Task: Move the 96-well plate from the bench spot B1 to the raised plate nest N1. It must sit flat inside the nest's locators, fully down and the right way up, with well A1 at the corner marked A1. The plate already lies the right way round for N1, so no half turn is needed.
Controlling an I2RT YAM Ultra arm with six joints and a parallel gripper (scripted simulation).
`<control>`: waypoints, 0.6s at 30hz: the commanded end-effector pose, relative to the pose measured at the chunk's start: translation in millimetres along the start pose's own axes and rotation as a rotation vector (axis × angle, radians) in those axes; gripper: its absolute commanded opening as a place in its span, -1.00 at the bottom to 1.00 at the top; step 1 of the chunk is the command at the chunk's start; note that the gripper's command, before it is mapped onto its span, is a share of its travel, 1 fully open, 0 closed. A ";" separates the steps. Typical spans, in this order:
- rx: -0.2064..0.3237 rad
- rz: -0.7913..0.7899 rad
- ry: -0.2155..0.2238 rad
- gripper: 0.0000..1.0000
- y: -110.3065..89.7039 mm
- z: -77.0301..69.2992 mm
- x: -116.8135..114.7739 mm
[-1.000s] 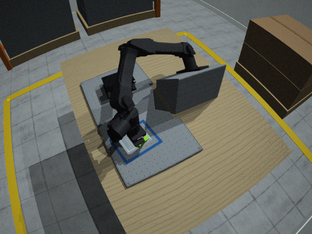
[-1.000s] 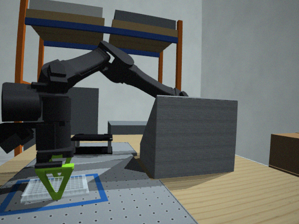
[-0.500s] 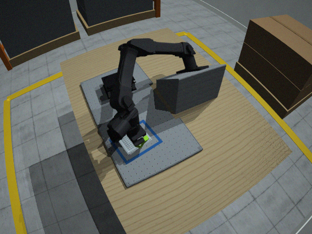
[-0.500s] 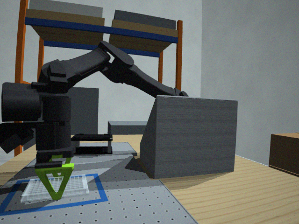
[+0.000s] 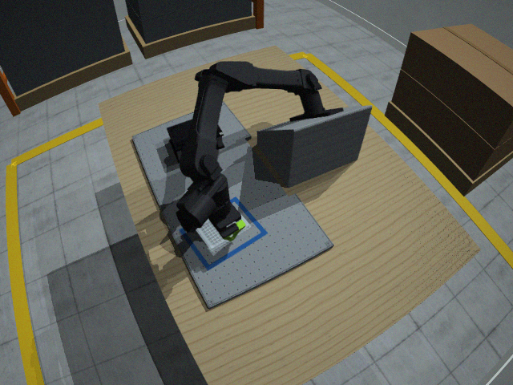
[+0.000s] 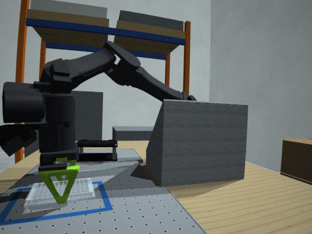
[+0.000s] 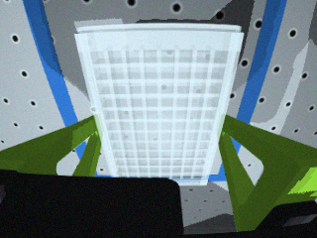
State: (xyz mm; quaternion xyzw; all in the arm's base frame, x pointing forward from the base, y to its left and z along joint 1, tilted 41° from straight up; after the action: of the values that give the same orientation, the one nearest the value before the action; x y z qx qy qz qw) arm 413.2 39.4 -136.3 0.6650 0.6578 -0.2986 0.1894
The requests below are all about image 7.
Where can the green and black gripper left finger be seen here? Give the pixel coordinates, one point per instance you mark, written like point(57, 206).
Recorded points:
point(41, 155)

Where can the blue tape outline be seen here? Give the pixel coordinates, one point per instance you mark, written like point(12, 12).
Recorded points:
point(38, 22)

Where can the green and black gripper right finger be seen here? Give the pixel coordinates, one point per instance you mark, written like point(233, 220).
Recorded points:
point(290, 172)

